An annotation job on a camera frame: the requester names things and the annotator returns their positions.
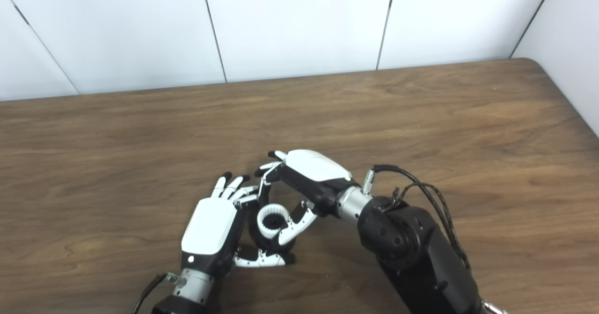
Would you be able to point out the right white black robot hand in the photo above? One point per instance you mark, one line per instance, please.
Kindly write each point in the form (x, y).
(313, 166)

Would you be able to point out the round black plastic part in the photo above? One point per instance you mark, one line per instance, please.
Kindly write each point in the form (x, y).
(270, 222)

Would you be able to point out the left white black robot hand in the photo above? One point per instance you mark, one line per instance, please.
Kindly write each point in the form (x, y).
(208, 225)

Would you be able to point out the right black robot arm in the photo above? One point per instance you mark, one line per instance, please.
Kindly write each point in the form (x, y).
(412, 253)

